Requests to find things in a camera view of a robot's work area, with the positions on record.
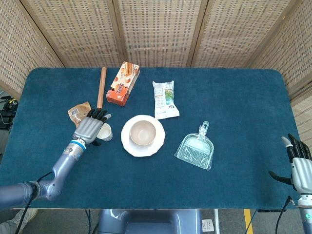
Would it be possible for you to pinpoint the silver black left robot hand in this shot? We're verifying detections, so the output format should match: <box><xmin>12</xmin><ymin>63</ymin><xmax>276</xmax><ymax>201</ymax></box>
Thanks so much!
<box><xmin>73</xmin><ymin>108</ymin><xmax>112</xmax><ymax>147</ymax></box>

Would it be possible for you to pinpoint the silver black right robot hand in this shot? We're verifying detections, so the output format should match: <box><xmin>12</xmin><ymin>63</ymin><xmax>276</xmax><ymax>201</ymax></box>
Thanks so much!
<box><xmin>268</xmin><ymin>133</ymin><xmax>312</xmax><ymax>196</ymax></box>

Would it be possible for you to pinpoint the white paper cup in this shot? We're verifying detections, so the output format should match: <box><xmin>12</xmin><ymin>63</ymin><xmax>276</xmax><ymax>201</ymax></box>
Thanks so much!
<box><xmin>96</xmin><ymin>123</ymin><xmax>114</xmax><ymax>142</ymax></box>

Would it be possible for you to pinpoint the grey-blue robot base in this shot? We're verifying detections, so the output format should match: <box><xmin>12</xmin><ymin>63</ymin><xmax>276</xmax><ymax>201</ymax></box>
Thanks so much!
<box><xmin>94</xmin><ymin>209</ymin><xmax>203</xmax><ymax>234</ymax></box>

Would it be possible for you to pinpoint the brown spout pouch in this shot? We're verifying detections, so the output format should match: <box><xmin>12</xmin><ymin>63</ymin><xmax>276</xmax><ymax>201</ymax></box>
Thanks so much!
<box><xmin>67</xmin><ymin>101</ymin><xmax>92</xmax><ymax>127</ymax></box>

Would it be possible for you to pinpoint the wooden rolling pin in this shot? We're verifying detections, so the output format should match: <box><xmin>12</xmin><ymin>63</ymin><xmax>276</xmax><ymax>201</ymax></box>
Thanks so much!
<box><xmin>96</xmin><ymin>67</ymin><xmax>108</xmax><ymax>110</ymax></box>

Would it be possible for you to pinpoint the white plate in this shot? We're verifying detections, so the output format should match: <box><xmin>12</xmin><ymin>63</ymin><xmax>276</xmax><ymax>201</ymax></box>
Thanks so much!
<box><xmin>120</xmin><ymin>115</ymin><xmax>166</xmax><ymax>157</ymax></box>

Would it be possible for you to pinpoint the beige bowl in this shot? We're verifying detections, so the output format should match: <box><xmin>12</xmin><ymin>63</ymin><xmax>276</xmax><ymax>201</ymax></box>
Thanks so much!
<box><xmin>129</xmin><ymin>119</ymin><xmax>157</xmax><ymax>146</ymax></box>

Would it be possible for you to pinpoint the orange biscuit box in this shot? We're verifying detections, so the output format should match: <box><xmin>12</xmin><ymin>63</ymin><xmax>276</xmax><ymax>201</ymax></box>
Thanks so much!
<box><xmin>105</xmin><ymin>60</ymin><xmax>141</xmax><ymax>107</ymax></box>

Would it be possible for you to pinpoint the white snack packet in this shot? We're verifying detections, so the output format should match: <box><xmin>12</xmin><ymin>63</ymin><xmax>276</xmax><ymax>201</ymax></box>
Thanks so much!
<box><xmin>152</xmin><ymin>80</ymin><xmax>181</xmax><ymax>120</ymax></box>

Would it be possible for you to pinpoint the metal table leg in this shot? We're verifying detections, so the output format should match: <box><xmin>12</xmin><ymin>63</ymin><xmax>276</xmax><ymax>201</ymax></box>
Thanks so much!
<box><xmin>213</xmin><ymin>209</ymin><xmax>221</xmax><ymax>234</ymax></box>

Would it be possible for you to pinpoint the woven folding screen panel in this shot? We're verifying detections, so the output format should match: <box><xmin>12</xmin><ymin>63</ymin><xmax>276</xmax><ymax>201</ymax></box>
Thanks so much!
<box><xmin>191</xmin><ymin>0</ymin><xmax>303</xmax><ymax>69</ymax></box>
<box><xmin>20</xmin><ymin>0</ymin><xmax>124</xmax><ymax>69</ymax></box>
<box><xmin>114</xmin><ymin>0</ymin><xmax>208</xmax><ymax>68</ymax></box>
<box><xmin>0</xmin><ymin>0</ymin><xmax>64</xmax><ymax>99</ymax></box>
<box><xmin>250</xmin><ymin>0</ymin><xmax>312</xmax><ymax>147</ymax></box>

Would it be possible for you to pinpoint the white floor label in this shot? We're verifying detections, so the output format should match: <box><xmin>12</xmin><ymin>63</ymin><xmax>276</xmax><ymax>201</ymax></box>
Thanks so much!
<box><xmin>201</xmin><ymin>219</ymin><xmax>215</xmax><ymax>233</ymax></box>

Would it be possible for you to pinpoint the bagged clear dustpan set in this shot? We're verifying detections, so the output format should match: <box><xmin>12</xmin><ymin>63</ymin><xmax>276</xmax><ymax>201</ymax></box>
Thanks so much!
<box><xmin>174</xmin><ymin>121</ymin><xmax>215</xmax><ymax>172</ymax></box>

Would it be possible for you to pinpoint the blue table mat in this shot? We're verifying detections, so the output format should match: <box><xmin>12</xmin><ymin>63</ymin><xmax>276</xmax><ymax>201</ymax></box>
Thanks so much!
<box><xmin>0</xmin><ymin>67</ymin><xmax>309</xmax><ymax>210</ymax></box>

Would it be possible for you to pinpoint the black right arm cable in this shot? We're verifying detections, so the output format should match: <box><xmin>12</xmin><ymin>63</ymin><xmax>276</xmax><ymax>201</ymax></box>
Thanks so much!
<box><xmin>274</xmin><ymin>195</ymin><xmax>296</xmax><ymax>234</ymax></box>

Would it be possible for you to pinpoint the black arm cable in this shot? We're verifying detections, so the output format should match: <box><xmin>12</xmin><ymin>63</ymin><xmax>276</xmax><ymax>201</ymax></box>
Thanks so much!
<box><xmin>274</xmin><ymin>195</ymin><xmax>296</xmax><ymax>234</ymax></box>
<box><xmin>15</xmin><ymin>171</ymin><xmax>54</xmax><ymax>234</ymax></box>

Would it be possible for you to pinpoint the black equipment with cables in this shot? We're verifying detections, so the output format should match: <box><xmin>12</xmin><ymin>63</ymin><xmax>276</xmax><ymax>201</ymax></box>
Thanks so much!
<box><xmin>0</xmin><ymin>96</ymin><xmax>20</xmax><ymax>130</ymax></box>

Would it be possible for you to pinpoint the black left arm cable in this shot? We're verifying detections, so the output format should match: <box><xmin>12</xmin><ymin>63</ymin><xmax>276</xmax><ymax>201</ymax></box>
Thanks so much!
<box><xmin>15</xmin><ymin>171</ymin><xmax>54</xmax><ymax>234</ymax></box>

